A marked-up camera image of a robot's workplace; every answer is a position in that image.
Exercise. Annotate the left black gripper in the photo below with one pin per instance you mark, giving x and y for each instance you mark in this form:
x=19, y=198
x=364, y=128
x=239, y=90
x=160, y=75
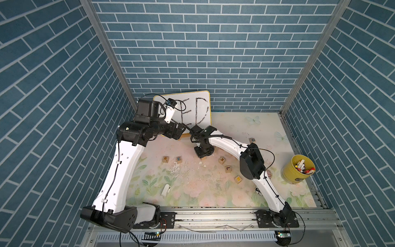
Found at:
x=176, y=134

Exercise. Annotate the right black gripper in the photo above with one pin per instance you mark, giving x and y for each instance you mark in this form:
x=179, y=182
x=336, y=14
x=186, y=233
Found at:
x=200, y=155

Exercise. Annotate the wooden block red R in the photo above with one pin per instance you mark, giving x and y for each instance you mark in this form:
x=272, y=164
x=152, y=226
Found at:
x=165, y=159

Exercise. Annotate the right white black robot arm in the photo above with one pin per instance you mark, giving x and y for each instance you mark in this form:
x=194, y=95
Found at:
x=217, y=135

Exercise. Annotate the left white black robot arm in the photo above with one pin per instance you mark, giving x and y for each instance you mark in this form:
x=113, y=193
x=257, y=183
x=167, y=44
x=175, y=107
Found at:
x=109, y=209

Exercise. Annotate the white whiteboard reading RED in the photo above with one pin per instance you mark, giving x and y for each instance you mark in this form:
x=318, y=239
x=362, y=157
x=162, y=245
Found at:
x=193, y=108

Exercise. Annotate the wooden block yellow letter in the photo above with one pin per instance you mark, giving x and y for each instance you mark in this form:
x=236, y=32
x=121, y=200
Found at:
x=238, y=179

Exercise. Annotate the wooden block purple L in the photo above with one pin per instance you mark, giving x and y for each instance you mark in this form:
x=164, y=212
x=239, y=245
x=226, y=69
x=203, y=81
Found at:
x=228, y=169

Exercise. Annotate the small white eraser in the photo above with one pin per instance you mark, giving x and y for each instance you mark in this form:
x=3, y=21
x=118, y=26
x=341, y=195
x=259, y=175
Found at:
x=165, y=190

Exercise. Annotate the flag printed metal tin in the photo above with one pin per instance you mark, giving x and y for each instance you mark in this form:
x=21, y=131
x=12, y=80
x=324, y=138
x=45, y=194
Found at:
x=269, y=175

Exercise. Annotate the yellow marker cup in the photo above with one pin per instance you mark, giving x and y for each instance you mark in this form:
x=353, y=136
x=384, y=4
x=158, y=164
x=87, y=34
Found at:
x=298, y=169

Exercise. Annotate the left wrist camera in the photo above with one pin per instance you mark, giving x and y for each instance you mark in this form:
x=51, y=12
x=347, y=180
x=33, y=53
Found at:
x=170, y=110

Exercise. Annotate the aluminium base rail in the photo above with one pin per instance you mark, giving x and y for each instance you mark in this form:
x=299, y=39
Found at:
x=243, y=227

